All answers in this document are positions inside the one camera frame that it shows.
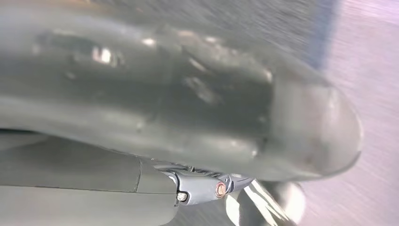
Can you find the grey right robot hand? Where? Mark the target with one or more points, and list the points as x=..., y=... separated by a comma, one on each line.
x=124, y=109

